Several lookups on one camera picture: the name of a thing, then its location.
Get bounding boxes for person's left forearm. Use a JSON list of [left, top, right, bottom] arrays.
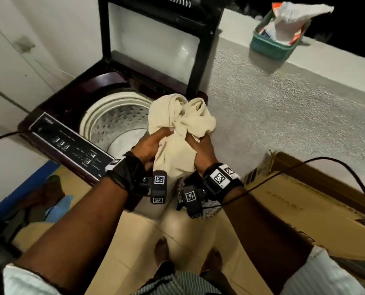
[[15, 176, 129, 294]]

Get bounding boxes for person's left hand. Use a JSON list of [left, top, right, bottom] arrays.
[[131, 127, 175, 172]]

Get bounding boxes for person's foot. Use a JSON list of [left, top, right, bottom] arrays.
[[201, 247, 223, 274], [154, 237, 171, 268]]

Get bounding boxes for blue plastic item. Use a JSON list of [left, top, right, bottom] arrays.
[[0, 160, 74, 225]]

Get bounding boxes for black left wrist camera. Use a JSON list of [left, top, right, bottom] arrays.
[[105, 151, 168, 212]]

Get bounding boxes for person's right forearm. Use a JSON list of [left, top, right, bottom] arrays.
[[221, 187, 314, 295]]

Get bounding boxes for person's right foot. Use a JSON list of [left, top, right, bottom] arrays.
[[201, 247, 223, 274]]

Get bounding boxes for black power cable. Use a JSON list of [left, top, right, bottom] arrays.
[[0, 131, 25, 147]]

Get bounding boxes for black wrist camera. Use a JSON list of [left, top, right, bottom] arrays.
[[176, 163, 244, 219], [105, 151, 168, 212]]

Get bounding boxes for washing machine lid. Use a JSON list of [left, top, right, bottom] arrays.
[[98, 0, 225, 99]]

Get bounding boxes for striped shorts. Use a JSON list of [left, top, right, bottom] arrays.
[[136, 262, 236, 295]]

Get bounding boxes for cream cloth garment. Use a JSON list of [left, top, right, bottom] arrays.
[[148, 93, 217, 182]]

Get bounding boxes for green plastic basket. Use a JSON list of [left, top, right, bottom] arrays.
[[250, 10, 311, 61]]

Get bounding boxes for maroon top-load washing machine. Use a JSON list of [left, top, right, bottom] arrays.
[[18, 0, 224, 218]]

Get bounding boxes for white plastic bag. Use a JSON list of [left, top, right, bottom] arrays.
[[264, 1, 334, 46]]

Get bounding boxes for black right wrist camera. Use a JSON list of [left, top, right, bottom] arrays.
[[176, 163, 244, 219]]

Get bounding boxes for person's right hand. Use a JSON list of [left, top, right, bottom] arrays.
[[185, 133, 219, 175]]

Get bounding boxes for person's left foot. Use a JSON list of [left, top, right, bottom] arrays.
[[154, 237, 171, 268]]

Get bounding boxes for brown cardboard box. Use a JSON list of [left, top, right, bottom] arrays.
[[244, 151, 365, 264]]

